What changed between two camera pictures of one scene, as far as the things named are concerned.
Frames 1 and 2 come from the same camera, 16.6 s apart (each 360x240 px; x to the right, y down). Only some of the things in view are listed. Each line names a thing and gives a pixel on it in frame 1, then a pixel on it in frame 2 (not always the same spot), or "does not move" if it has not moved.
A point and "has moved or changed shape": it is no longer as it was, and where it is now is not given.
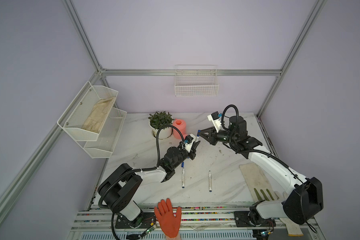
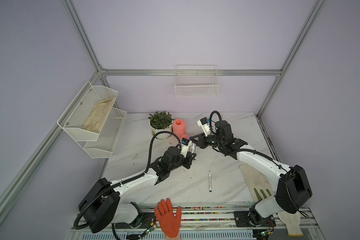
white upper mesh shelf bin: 74,118 does not move
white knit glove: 293,228 does not move
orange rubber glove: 170,223 does not move
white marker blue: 183,180 has moved or changed shape
